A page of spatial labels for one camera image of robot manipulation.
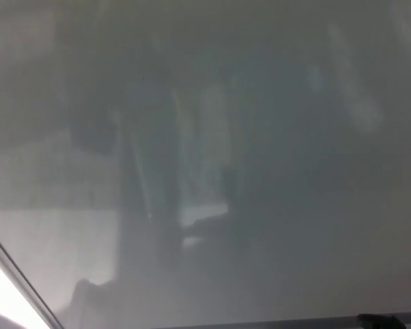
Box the small black plastic bracket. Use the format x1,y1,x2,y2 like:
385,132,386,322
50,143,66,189
357,313,406,329

